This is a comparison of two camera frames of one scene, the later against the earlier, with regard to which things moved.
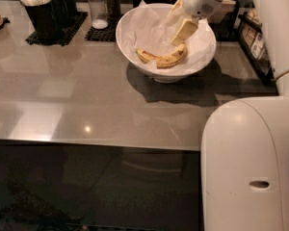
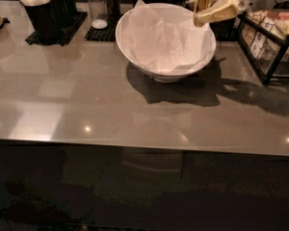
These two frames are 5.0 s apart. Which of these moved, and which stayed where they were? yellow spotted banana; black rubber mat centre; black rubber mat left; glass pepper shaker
Moved: yellow spotted banana
Stayed: black rubber mat centre; glass pepper shaker; black rubber mat left
